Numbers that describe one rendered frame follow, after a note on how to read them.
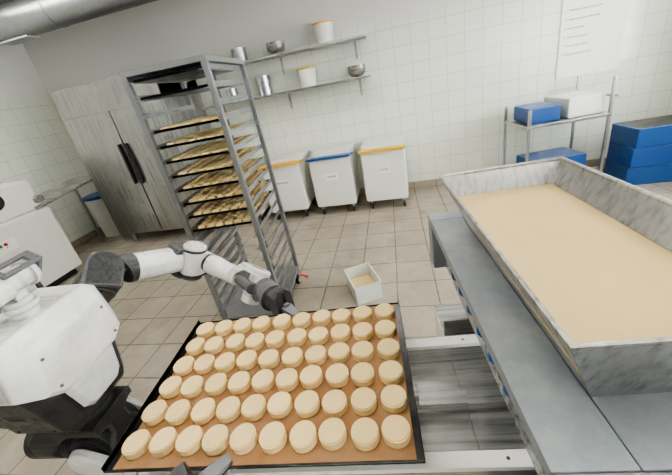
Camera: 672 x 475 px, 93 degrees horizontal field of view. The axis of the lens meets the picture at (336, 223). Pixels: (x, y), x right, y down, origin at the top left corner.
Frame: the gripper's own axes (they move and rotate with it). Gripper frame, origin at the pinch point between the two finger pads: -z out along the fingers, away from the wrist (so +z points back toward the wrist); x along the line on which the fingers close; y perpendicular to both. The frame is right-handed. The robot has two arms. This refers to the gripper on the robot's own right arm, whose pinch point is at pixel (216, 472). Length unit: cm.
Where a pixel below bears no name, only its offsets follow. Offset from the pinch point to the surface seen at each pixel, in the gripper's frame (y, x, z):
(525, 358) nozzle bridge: -34, 18, -40
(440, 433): -18.7, -15.9, -39.5
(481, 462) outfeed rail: -29.2, -9.9, -37.0
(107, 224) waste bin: 541, -72, -3
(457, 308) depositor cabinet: -1, -16, -77
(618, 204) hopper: -36, 28, -74
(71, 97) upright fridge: 457, 101, -31
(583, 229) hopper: -34, 26, -65
